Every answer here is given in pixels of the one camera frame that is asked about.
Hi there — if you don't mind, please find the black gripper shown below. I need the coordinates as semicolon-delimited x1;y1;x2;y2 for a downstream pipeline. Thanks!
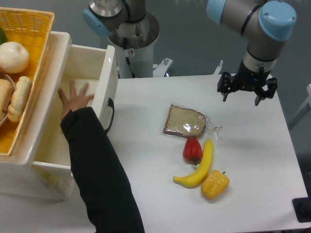
217;62;277;106

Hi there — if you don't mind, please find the bagged bread slice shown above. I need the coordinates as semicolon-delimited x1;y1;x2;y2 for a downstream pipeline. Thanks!
163;104;222;139

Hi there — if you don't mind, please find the red bell pepper toy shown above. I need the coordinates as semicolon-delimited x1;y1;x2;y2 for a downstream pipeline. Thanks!
183;138;203;166

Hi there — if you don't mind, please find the yellow bell pepper toy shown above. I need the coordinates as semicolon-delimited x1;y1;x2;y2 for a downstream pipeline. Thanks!
201;170;230;200

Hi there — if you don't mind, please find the yellow banana toy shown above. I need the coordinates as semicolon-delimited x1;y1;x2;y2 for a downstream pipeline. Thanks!
173;139;213;188

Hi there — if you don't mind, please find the white drawer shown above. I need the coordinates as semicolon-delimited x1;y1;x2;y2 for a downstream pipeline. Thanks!
32;45;118;179

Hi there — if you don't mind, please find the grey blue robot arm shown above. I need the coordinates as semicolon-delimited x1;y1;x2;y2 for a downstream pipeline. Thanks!
83;0;297;104

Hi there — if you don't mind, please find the black sleeved forearm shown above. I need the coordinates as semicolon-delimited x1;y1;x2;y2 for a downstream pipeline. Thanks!
61;107;144;233

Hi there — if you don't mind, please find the white drawer cabinet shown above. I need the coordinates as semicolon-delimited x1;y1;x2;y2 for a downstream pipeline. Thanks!
0;32;74;200

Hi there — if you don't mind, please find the person's hand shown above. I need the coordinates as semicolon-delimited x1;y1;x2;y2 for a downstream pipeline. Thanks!
58;81;94;120

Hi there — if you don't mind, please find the black device at edge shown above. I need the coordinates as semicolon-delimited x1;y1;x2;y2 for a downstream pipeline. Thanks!
292;197;311;223

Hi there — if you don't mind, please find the beige bread roll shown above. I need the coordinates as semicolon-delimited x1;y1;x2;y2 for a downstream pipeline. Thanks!
8;76;32;122

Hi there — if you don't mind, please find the yellow wicker basket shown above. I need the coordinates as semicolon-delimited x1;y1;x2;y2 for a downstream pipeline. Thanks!
0;7;54;157

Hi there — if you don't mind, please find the white round bun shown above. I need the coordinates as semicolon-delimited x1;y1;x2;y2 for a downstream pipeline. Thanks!
0;42;30;74

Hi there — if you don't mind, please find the brown bread loaf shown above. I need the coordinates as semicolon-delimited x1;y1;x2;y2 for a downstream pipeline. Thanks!
0;79;13;121

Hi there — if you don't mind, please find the grey bowl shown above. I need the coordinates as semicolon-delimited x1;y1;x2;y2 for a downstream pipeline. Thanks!
0;73;16;127

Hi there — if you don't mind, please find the green vegetable toy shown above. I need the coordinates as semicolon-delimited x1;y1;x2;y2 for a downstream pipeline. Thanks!
0;28;7;45

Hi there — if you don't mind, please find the white frame at right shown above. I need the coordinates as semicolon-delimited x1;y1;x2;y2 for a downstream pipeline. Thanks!
287;84;311;131

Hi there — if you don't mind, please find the black top drawer handle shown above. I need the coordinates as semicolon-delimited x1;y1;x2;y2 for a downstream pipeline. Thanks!
104;98;115;133

